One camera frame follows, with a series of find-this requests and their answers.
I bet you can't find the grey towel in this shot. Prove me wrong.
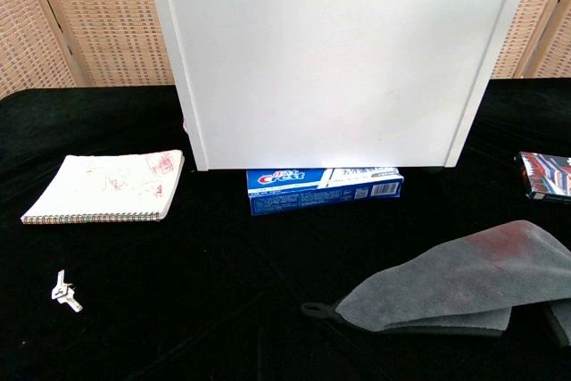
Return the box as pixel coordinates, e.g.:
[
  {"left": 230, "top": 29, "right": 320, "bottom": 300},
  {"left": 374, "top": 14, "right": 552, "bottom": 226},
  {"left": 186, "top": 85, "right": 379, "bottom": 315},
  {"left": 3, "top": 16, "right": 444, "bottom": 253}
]
[{"left": 301, "top": 219, "right": 571, "bottom": 348}]

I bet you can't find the white cabinet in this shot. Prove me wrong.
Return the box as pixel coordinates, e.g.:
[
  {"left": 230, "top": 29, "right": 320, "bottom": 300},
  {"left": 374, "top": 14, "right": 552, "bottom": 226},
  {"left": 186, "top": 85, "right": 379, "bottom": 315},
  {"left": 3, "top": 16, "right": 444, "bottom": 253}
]
[{"left": 142, "top": 0, "right": 542, "bottom": 172}]

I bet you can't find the black tablecloth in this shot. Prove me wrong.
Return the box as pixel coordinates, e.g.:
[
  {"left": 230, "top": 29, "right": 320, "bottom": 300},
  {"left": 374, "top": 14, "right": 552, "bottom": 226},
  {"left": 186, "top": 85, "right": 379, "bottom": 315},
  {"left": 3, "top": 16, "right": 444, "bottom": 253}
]
[{"left": 0, "top": 78, "right": 571, "bottom": 381}]

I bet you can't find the blue toothpaste box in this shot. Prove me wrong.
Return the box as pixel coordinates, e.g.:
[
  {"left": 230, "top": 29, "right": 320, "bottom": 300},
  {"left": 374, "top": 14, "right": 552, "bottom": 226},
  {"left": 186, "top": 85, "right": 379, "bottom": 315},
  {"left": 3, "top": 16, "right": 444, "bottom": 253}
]
[{"left": 245, "top": 167, "right": 406, "bottom": 217}]

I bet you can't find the white spiral notebook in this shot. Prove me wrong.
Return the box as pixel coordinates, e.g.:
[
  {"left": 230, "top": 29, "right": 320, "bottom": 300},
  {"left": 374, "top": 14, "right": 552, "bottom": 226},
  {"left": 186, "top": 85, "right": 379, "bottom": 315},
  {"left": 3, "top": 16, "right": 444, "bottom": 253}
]
[{"left": 20, "top": 149, "right": 186, "bottom": 225}]

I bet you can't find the woven rattan folding screen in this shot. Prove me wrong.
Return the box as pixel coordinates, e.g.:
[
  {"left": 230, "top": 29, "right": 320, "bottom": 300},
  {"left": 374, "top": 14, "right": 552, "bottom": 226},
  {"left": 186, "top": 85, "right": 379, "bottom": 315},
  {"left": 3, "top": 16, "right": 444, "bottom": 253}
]
[{"left": 0, "top": 0, "right": 571, "bottom": 100}]

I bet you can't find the small white clip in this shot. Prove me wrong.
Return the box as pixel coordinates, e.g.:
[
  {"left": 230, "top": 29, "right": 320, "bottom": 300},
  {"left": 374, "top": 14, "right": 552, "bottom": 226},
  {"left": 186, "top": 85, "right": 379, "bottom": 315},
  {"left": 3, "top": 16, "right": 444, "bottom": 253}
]
[{"left": 50, "top": 269, "right": 85, "bottom": 313}]

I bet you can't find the colourful printed card box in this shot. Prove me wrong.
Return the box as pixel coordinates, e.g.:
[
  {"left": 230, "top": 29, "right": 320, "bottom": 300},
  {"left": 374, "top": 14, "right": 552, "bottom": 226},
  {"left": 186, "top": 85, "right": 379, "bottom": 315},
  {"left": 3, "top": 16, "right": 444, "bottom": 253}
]
[{"left": 517, "top": 151, "right": 571, "bottom": 203}]

